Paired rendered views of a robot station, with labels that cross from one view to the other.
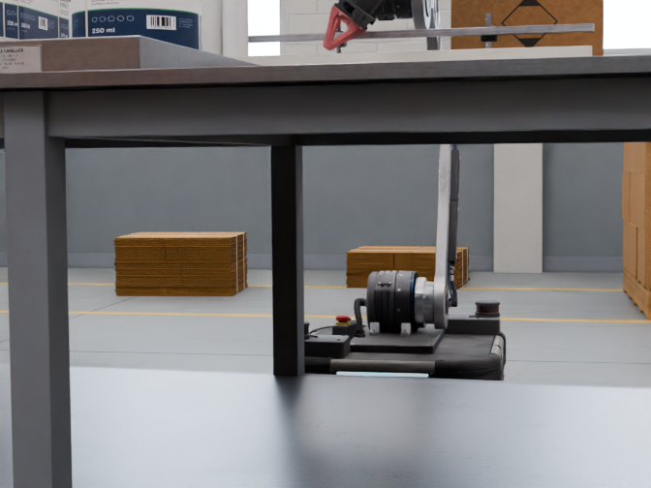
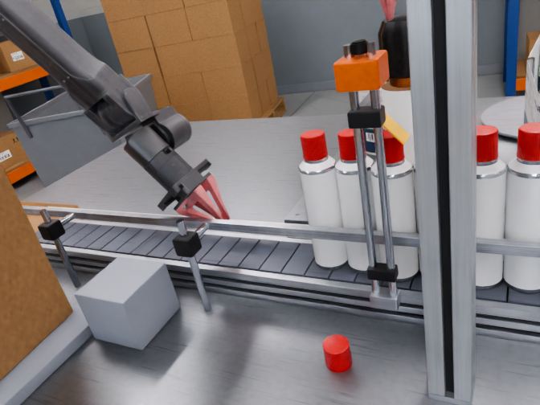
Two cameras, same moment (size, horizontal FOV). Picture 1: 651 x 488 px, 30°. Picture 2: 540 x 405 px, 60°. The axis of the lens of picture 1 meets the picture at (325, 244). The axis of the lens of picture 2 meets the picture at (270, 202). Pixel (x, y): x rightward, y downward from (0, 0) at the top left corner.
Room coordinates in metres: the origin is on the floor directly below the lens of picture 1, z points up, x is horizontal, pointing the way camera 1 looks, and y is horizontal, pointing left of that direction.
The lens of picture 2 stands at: (2.98, 0.27, 1.29)
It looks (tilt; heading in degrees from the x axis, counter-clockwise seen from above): 26 degrees down; 197
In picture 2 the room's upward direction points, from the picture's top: 12 degrees counter-clockwise
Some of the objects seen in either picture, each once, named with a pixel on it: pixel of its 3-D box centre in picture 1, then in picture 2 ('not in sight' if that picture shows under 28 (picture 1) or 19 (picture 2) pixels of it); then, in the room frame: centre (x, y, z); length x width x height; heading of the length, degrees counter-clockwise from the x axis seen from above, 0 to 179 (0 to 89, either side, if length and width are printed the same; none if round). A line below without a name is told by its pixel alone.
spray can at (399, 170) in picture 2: not in sight; (394, 207); (2.43, 0.27, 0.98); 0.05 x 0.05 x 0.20
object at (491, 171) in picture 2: not in sight; (480, 209); (2.45, 0.37, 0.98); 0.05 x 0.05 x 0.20
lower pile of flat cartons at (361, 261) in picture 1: (409, 266); not in sight; (6.98, -0.48, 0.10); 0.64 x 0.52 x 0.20; 77
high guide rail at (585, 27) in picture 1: (312, 37); (227, 225); (2.39, 0.02, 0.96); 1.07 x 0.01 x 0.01; 75
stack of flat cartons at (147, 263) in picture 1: (183, 262); not in sight; (6.70, 0.79, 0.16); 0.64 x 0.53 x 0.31; 84
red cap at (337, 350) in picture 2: not in sight; (337, 352); (2.55, 0.19, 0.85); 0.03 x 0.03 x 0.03
